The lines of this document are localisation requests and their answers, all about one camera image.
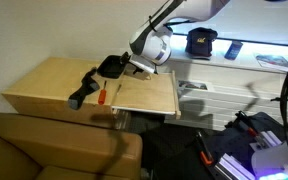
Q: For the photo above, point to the wooden top drawer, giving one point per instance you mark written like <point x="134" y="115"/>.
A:
<point x="150" y="93"/>

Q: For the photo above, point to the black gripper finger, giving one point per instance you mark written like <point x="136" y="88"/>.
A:
<point x="124" y="58"/>
<point x="138" y="70"/>

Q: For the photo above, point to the magazine on sill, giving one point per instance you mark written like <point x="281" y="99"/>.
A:
<point x="273" y="62"/>

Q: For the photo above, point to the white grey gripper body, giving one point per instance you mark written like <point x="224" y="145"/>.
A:
<point x="141" y="62"/>

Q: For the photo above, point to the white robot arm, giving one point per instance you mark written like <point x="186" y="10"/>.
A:
<point x="150" y="43"/>

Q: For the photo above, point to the photo card on radiator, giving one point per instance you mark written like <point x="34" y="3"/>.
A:
<point x="192" y="85"/>

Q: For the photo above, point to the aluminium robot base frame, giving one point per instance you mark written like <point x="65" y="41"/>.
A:
<point x="233" y="153"/>

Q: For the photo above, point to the navy Cal cap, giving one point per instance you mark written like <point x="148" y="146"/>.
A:
<point x="199" y="42"/>

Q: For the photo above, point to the orange handled screwdriver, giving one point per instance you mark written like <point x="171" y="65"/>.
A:
<point x="102" y="95"/>

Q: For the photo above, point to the orange black clamp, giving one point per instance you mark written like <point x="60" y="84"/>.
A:
<point x="204" y="153"/>

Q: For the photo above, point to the light wooden drawer cabinet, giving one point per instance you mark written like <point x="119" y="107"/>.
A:
<point x="44" y="92"/>

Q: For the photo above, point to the tan leather couch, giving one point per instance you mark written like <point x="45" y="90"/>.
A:
<point x="41" y="149"/>

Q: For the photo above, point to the black plastic tray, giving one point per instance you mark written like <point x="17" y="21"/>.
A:
<point x="111" y="67"/>

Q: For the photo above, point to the black grey handheld tool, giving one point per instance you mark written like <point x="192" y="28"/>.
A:
<point x="89" y="86"/>

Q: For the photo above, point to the white radiator cover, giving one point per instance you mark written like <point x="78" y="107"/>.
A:
<point x="226" y="95"/>

